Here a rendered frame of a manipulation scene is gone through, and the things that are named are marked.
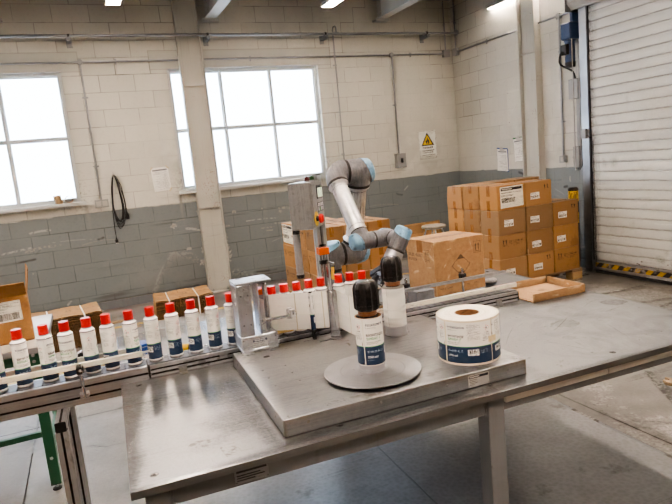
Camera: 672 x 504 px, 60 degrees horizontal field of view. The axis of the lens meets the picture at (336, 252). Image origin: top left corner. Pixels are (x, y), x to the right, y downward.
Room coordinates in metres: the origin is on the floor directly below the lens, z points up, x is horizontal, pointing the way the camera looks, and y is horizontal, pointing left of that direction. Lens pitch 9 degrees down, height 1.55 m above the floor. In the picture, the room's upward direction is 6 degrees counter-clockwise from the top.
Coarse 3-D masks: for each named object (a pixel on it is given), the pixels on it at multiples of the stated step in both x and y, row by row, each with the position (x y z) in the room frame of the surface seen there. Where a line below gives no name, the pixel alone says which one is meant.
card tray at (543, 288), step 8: (528, 280) 2.88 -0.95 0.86; (536, 280) 2.90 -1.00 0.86; (544, 280) 2.91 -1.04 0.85; (552, 280) 2.88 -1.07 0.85; (560, 280) 2.83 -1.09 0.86; (568, 280) 2.78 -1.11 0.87; (512, 288) 2.84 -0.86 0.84; (520, 288) 2.85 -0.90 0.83; (528, 288) 2.83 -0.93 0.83; (536, 288) 2.82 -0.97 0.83; (544, 288) 2.80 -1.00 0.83; (552, 288) 2.79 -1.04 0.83; (560, 288) 2.77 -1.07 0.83; (568, 288) 2.65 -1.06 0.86; (576, 288) 2.66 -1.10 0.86; (584, 288) 2.68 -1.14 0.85; (520, 296) 2.70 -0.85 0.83; (528, 296) 2.68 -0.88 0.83; (536, 296) 2.58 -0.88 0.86; (544, 296) 2.60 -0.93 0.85; (552, 296) 2.61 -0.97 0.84; (560, 296) 2.63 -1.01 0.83
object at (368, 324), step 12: (360, 288) 1.74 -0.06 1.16; (372, 288) 1.75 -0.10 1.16; (360, 300) 1.74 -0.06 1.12; (372, 300) 1.74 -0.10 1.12; (360, 312) 1.76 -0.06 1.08; (372, 312) 1.75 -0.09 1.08; (360, 324) 1.74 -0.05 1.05; (372, 324) 1.73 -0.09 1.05; (360, 336) 1.74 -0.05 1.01; (372, 336) 1.73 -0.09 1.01; (360, 348) 1.75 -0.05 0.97; (372, 348) 1.73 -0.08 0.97; (384, 348) 1.77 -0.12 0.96; (360, 360) 1.75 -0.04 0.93; (372, 360) 1.73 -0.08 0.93; (384, 360) 1.76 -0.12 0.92; (372, 372) 1.73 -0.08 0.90
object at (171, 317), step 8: (168, 304) 2.13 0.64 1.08; (168, 312) 2.13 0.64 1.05; (176, 312) 2.15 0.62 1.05; (168, 320) 2.12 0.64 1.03; (176, 320) 2.13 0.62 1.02; (168, 328) 2.12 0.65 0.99; (176, 328) 2.13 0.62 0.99; (168, 336) 2.13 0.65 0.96; (176, 336) 2.12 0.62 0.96; (168, 344) 2.13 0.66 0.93; (176, 344) 2.12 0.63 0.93; (176, 352) 2.12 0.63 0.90
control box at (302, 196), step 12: (288, 192) 2.37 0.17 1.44; (300, 192) 2.36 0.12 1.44; (312, 192) 2.36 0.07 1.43; (300, 204) 2.36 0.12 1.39; (312, 204) 2.35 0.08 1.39; (300, 216) 2.36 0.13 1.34; (312, 216) 2.35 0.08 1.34; (324, 216) 2.50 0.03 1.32; (300, 228) 2.36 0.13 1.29; (312, 228) 2.35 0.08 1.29
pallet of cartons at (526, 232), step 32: (448, 192) 6.52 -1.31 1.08; (480, 192) 6.02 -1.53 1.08; (512, 192) 5.87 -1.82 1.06; (544, 192) 6.06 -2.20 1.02; (480, 224) 6.05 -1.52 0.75; (512, 224) 5.86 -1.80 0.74; (544, 224) 6.05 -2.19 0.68; (576, 224) 6.25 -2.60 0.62; (512, 256) 5.87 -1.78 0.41; (544, 256) 6.05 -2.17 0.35; (576, 256) 6.24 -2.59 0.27
